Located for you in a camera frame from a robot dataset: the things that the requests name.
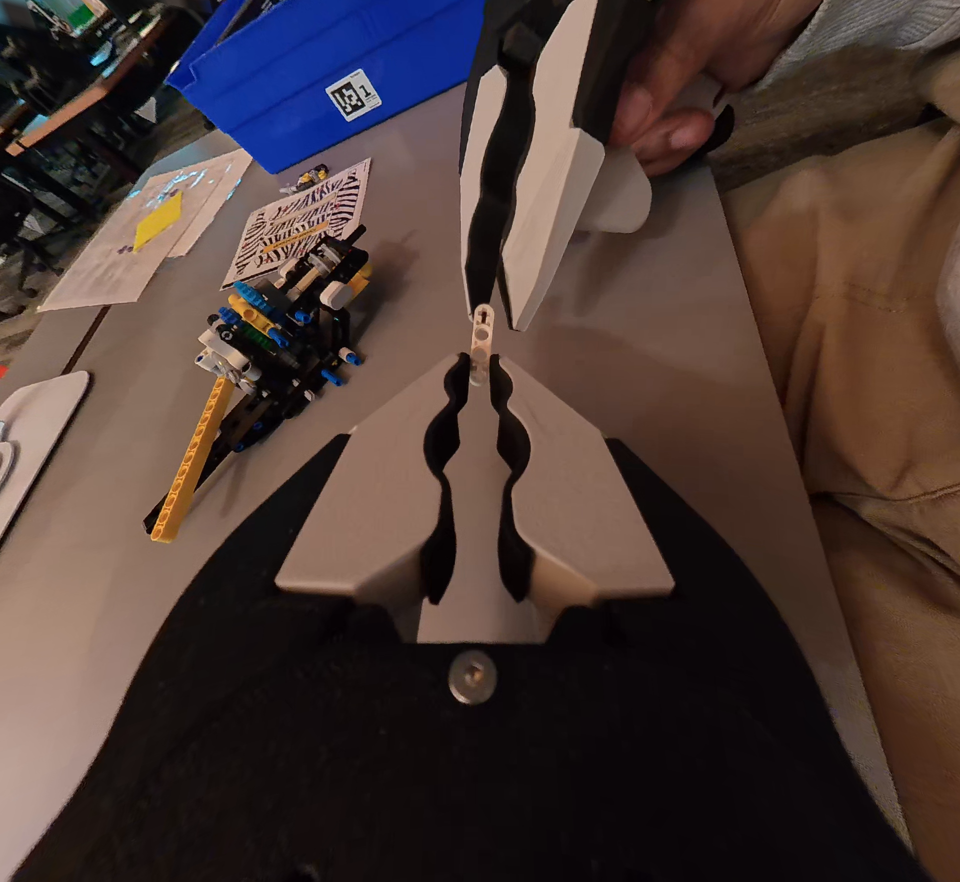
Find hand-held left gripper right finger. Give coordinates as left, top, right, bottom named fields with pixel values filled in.
left=489, top=354, right=676, bottom=611

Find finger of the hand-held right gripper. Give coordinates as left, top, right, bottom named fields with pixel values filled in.
left=457, top=64, right=530, bottom=316
left=496, top=0, right=608, bottom=332

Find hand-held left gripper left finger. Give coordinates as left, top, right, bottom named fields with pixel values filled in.
left=274, top=352, right=472, bottom=607

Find small white lego beam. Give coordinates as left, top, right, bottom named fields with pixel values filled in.
left=468, top=303, right=498, bottom=389

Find partly built lego model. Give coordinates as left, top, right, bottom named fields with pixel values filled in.
left=142, top=224, right=374, bottom=544

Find yellow lego plate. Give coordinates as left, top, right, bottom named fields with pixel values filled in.
left=133, top=192, right=185, bottom=251

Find zebra striped sticker sheet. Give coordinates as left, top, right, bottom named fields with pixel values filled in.
left=221, top=158, right=374, bottom=290

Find blue storage bin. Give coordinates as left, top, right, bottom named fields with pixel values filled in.
left=165, top=0, right=496, bottom=175

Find person's beige trousers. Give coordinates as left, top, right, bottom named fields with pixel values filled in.
left=720, top=49, right=960, bottom=882

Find paper sheet with yellow note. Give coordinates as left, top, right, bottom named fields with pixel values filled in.
left=37, top=149, right=254, bottom=313

